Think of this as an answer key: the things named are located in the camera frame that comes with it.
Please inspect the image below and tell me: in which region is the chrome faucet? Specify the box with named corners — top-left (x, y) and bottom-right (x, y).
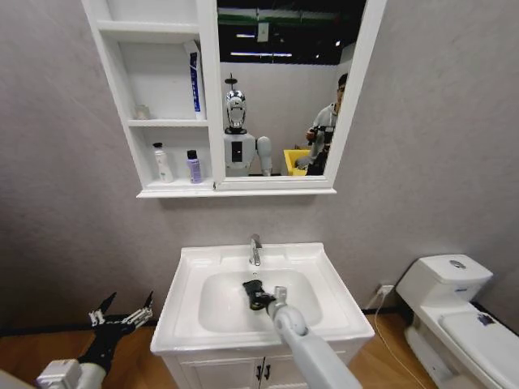
top-left (248, 233), bottom-right (264, 267)

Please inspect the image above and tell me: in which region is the white ceramic washbasin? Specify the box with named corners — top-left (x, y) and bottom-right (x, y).
top-left (149, 242), bottom-right (376, 358)

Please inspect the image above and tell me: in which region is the purple bottle with black cap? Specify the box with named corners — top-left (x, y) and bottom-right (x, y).
top-left (185, 149), bottom-right (203, 185)

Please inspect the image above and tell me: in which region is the white wall cabinet with shelves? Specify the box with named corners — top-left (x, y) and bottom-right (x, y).
top-left (80, 0), bottom-right (388, 199)

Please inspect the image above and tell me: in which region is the white vanity cabinet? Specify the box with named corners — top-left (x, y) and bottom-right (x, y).
top-left (161, 346), bottom-right (368, 389)

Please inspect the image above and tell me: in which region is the dark towel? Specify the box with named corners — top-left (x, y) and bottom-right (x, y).
top-left (242, 278), bottom-right (265, 297)

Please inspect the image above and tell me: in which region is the white bottle with black cap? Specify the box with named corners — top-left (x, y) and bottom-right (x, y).
top-left (152, 142), bottom-right (175, 184)

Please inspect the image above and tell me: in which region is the cabinet mirror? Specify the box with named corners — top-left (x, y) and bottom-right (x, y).
top-left (217, 0), bottom-right (368, 177)

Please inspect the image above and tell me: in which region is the white toilet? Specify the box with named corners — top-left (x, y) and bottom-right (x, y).
top-left (395, 253), bottom-right (519, 389)

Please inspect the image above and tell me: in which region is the white power cable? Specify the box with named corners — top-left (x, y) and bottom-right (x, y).
top-left (374, 290), bottom-right (411, 366)

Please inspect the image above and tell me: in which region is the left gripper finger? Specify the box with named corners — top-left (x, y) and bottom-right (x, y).
top-left (88, 292), bottom-right (118, 327)
top-left (124, 290), bottom-right (155, 326)

